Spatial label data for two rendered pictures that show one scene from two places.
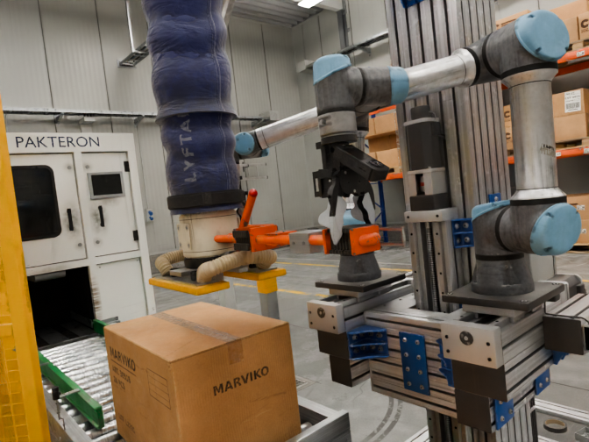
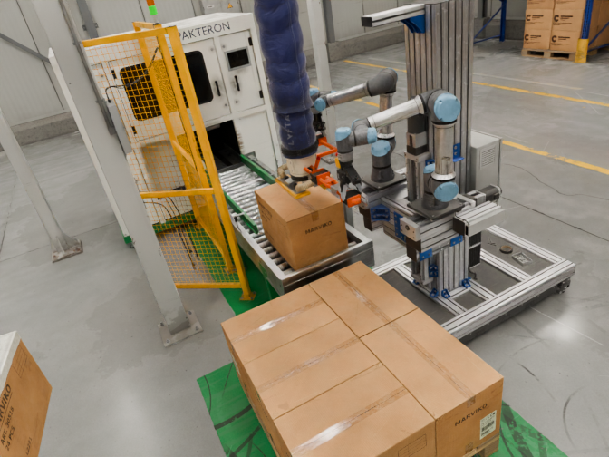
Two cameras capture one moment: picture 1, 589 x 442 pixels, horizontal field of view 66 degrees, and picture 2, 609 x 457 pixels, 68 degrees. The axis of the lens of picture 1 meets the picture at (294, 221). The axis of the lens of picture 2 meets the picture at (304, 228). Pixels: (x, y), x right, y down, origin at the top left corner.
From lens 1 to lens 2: 1.56 m
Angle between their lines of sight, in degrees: 32
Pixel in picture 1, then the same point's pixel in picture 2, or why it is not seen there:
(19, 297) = (215, 178)
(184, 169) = (287, 138)
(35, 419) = (228, 229)
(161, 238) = not seen: hidden behind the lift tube
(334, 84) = (342, 143)
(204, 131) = (296, 120)
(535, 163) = (439, 163)
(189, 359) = (294, 220)
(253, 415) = (324, 241)
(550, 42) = (448, 114)
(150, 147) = not seen: outside the picture
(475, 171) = not seen: hidden behind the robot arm
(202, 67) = (293, 90)
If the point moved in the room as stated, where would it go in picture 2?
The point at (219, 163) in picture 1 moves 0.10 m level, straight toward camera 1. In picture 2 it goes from (304, 134) to (303, 140)
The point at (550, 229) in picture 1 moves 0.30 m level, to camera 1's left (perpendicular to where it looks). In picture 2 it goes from (440, 193) to (380, 196)
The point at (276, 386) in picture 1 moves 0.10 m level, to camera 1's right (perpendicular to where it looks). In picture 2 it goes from (335, 228) to (350, 228)
